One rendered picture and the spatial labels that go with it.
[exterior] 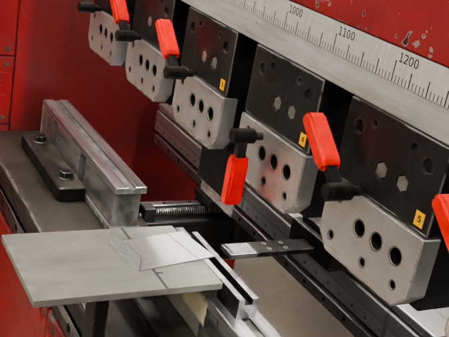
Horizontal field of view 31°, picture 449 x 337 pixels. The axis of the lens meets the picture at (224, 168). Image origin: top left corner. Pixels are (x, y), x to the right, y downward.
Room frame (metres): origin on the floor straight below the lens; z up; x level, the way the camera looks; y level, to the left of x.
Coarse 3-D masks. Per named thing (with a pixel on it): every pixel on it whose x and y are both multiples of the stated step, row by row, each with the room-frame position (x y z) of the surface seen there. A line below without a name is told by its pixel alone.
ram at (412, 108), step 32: (192, 0) 1.13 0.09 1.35; (224, 0) 1.05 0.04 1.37; (288, 0) 0.92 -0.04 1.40; (320, 0) 0.87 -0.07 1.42; (352, 0) 0.82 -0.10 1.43; (384, 0) 0.78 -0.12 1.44; (416, 0) 0.74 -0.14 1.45; (448, 0) 0.71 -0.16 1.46; (256, 32) 0.97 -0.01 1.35; (288, 32) 0.91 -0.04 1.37; (384, 32) 0.77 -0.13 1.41; (416, 32) 0.73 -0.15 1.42; (448, 32) 0.70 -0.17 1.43; (320, 64) 0.84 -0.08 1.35; (352, 64) 0.80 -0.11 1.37; (448, 64) 0.69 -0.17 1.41; (384, 96) 0.75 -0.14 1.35; (416, 96) 0.71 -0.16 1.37; (448, 128) 0.67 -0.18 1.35
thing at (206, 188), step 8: (208, 152) 1.08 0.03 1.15; (216, 152) 1.07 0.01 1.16; (224, 152) 1.05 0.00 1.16; (200, 160) 1.10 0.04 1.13; (208, 160) 1.08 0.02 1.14; (216, 160) 1.06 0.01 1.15; (224, 160) 1.04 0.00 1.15; (200, 168) 1.10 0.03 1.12; (208, 168) 1.08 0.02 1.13; (216, 168) 1.06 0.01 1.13; (224, 168) 1.04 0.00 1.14; (200, 176) 1.09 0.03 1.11; (208, 176) 1.07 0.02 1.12; (216, 176) 1.05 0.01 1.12; (208, 184) 1.07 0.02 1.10; (216, 184) 1.05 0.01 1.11; (208, 192) 1.09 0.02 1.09; (216, 192) 1.05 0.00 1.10; (216, 200) 1.06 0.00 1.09; (224, 208) 1.04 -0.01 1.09; (232, 208) 1.02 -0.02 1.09
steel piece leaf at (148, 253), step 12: (120, 240) 1.01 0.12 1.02; (132, 240) 1.05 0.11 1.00; (144, 240) 1.06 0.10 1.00; (156, 240) 1.07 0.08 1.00; (168, 240) 1.08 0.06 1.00; (120, 252) 1.01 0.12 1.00; (132, 252) 0.98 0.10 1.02; (144, 252) 1.02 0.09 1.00; (156, 252) 1.03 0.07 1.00; (168, 252) 1.04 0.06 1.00; (180, 252) 1.04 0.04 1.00; (132, 264) 0.98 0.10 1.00; (144, 264) 0.99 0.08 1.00; (156, 264) 0.99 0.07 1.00; (168, 264) 1.00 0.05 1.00
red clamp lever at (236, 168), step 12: (240, 132) 0.89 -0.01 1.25; (252, 132) 0.90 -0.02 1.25; (240, 144) 0.89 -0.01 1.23; (240, 156) 0.89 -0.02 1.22; (228, 168) 0.89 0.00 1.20; (240, 168) 0.89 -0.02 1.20; (228, 180) 0.89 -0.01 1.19; (240, 180) 0.89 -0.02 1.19; (228, 192) 0.89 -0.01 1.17; (240, 192) 0.89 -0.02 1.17; (228, 204) 0.89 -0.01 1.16
